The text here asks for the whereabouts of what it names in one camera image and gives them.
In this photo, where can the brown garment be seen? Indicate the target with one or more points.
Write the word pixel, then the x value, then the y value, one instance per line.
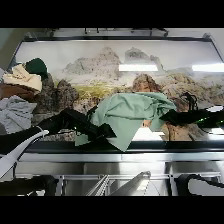
pixel 15 91

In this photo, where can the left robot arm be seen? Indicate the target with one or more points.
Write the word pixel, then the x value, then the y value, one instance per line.
pixel 63 122

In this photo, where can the dark green garment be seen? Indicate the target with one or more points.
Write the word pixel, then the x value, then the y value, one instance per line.
pixel 37 66

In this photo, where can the pale green shirt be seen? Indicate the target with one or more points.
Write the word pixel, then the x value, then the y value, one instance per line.
pixel 130 110

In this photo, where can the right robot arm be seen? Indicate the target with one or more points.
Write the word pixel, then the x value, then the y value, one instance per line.
pixel 196 117

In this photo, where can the grey garment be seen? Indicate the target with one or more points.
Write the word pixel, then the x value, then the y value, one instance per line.
pixel 15 113

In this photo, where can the cream garment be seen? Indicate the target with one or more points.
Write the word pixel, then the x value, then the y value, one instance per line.
pixel 23 79

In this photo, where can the silver frame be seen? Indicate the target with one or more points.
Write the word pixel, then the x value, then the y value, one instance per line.
pixel 100 166

